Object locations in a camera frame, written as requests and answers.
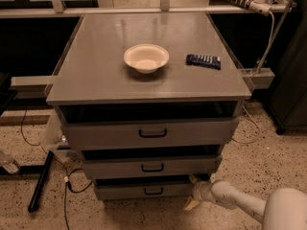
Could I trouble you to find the dark blue snack packet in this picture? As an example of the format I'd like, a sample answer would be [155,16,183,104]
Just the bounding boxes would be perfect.
[186,54,221,70]

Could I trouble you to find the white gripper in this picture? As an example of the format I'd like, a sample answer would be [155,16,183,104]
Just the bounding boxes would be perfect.
[183,175,214,211]

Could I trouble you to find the dark cabinet at right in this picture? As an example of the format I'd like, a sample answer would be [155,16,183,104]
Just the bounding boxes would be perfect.
[268,0,307,135]

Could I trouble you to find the grey drawer cabinet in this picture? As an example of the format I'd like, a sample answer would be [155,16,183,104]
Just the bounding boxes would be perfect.
[45,12,253,201]

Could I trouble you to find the grey bottom drawer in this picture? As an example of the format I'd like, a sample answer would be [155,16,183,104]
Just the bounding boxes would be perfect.
[94,174,208,200]

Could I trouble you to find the grey metal rail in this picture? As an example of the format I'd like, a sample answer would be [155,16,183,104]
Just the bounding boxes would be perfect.
[10,76,56,99]

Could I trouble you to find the white cable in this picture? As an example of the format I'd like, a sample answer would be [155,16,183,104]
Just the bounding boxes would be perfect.
[230,11,276,145]

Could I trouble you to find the clear plastic piece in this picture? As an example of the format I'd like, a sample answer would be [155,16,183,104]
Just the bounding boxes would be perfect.
[0,151,20,174]

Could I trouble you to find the grey top drawer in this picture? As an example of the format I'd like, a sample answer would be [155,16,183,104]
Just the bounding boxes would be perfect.
[60,101,238,150]

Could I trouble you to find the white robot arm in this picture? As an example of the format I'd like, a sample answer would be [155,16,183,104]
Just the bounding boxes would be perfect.
[184,175,307,230]

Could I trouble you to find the white power strip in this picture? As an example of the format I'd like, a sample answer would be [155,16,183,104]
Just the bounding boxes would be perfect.
[227,0,272,16]

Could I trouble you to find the black floor cable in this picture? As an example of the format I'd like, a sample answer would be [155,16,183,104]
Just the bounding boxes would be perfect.
[20,106,93,230]

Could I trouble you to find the grey middle drawer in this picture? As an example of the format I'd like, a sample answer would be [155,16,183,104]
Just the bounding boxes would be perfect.
[83,146,222,179]

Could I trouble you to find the white paper bowl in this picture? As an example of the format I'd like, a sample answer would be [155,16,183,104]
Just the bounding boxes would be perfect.
[124,44,169,74]

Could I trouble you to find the grey drawer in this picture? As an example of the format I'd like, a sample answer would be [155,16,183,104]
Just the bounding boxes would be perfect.
[94,174,208,200]
[83,146,222,179]
[60,101,238,150]

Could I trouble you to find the black bar on floor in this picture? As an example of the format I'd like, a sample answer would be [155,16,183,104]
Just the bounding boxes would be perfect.
[28,151,54,213]

